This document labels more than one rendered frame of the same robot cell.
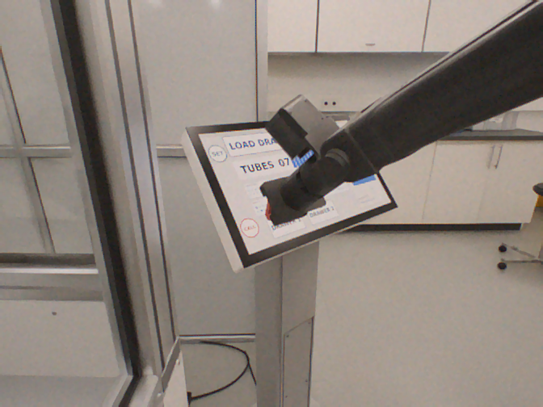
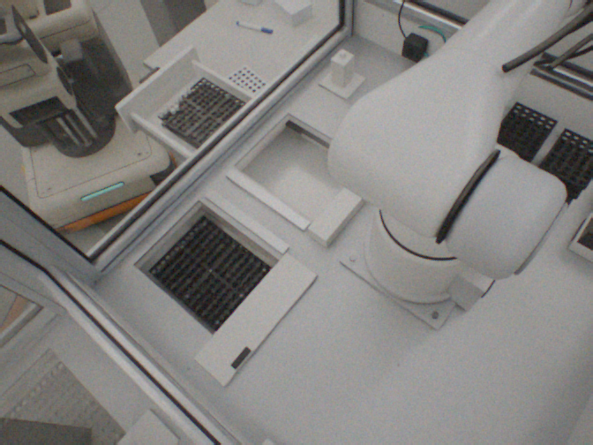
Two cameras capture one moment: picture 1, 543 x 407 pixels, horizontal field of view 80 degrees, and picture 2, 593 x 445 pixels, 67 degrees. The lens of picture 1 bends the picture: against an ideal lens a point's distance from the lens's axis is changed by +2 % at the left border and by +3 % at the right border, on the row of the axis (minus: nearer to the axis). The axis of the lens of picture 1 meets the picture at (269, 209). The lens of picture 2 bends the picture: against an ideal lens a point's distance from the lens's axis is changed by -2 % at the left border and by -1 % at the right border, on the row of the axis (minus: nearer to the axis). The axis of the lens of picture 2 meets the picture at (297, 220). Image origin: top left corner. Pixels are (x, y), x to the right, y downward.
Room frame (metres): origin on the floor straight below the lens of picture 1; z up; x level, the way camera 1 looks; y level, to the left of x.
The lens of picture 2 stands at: (0.23, 0.74, 1.81)
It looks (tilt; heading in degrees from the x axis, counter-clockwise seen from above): 62 degrees down; 226
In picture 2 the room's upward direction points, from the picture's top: 9 degrees counter-clockwise
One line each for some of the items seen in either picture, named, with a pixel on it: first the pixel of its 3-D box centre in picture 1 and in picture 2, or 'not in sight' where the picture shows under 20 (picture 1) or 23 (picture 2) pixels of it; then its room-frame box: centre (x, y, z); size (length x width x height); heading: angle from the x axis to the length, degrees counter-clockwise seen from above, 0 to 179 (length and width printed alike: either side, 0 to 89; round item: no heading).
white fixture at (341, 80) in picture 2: not in sight; (342, 68); (-0.47, 0.26, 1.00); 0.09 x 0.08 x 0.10; 88
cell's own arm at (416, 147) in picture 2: not in sight; (450, 188); (-0.15, 0.67, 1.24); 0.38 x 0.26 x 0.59; 178
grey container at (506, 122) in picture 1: (485, 119); not in sight; (3.11, -2.02, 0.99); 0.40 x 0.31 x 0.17; 91
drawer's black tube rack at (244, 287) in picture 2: not in sight; (213, 275); (0.10, 0.31, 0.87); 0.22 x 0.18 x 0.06; 88
